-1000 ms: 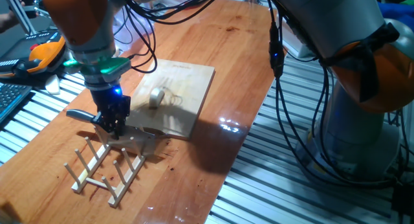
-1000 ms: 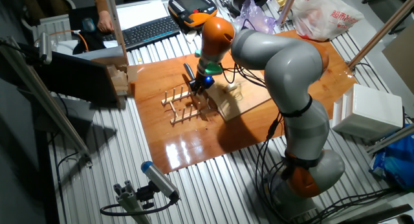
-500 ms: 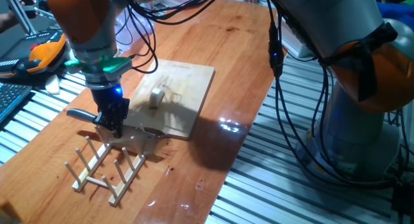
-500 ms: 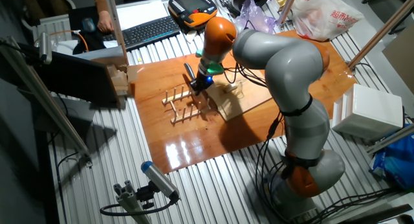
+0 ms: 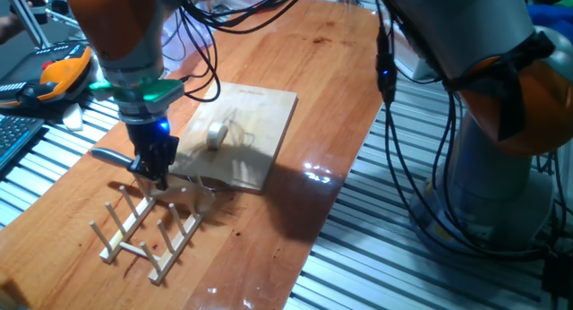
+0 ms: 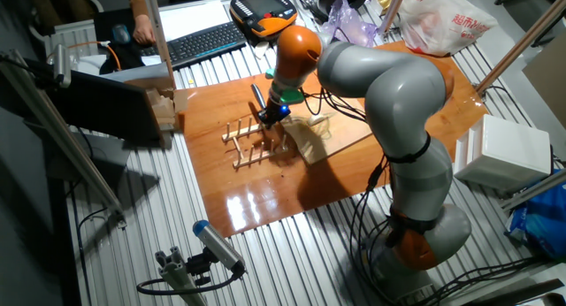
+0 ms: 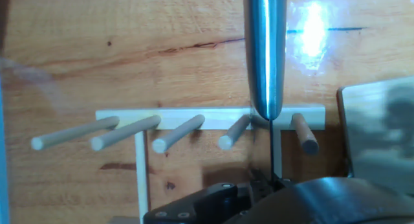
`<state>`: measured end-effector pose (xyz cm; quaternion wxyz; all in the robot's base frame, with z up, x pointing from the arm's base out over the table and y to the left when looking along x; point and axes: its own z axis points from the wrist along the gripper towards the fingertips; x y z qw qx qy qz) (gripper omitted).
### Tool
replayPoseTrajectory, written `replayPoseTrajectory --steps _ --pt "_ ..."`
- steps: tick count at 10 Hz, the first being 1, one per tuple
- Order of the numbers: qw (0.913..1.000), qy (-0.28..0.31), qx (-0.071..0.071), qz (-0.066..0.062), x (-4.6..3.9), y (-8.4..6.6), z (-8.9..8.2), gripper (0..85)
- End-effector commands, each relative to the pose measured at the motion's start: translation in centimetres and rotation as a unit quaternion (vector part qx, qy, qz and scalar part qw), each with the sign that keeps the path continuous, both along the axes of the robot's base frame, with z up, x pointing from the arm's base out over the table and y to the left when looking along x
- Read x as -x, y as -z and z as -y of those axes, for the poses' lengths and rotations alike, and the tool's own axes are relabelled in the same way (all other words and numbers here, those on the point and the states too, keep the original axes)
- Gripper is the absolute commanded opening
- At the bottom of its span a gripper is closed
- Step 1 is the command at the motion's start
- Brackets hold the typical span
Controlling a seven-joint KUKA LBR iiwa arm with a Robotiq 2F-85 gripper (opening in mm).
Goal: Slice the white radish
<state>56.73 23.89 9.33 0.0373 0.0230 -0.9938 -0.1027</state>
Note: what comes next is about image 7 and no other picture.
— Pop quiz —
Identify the wooden peg dish rack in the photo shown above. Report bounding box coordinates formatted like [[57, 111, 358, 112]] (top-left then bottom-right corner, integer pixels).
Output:
[[30, 104, 326, 224]]

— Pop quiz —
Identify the steel cleaver knife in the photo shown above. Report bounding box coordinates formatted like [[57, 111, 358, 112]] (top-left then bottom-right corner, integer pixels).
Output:
[[243, 0, 288, 186]]

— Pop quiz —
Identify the bamboo cutting board wire handle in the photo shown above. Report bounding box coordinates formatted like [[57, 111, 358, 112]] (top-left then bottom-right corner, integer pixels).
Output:
[[336, 75, 414, 196]]

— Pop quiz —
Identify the large glossy wooden board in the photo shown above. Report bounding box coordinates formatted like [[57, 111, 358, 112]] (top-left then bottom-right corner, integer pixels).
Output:
[[0, 0, 414, 224]]

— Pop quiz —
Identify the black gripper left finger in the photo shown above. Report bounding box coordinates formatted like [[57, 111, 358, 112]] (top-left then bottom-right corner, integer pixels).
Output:
[[144, 168, 272, 224]]

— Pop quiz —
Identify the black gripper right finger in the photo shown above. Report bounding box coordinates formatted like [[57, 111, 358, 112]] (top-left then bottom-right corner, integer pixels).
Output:
[[226, 177, 414, 224]]

